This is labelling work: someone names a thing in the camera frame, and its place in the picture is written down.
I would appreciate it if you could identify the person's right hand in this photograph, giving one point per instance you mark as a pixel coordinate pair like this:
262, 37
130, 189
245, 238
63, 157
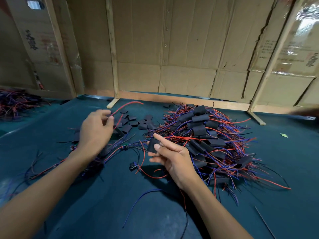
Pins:
174, 161

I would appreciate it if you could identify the person's right forearm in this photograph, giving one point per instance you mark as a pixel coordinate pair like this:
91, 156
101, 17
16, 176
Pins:
214, 216

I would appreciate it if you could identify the pale slanted wooden post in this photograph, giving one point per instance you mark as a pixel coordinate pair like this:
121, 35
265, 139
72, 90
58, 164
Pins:
274, 57

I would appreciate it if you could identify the small green scrap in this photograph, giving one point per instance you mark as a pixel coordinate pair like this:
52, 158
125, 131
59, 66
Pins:
284, 135

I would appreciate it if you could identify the person's left hand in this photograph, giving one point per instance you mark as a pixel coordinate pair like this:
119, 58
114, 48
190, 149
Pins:
97, 132

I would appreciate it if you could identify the wooden ledge board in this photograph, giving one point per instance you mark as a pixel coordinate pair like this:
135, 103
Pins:
164, 97

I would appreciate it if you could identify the black sleeve piece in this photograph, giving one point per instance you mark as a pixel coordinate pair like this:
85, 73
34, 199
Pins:
153, 144

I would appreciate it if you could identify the thin wooden post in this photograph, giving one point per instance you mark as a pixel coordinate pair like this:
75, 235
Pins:
112, 47

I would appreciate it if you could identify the pile of sleeved wired boards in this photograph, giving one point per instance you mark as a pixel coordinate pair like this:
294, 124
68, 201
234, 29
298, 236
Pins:
199, 119

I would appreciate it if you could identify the pile of unsleeved wired boards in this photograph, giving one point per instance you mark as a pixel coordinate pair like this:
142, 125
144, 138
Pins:
60, 161

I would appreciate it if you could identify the person's left forearm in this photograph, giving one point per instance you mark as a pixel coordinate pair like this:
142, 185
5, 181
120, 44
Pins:
35, 201

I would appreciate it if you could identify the clear plastic sheet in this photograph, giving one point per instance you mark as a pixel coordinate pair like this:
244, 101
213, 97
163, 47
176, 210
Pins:
304, 37

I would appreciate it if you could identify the wide wooden post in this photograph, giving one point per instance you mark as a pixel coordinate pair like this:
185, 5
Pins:
60, 47

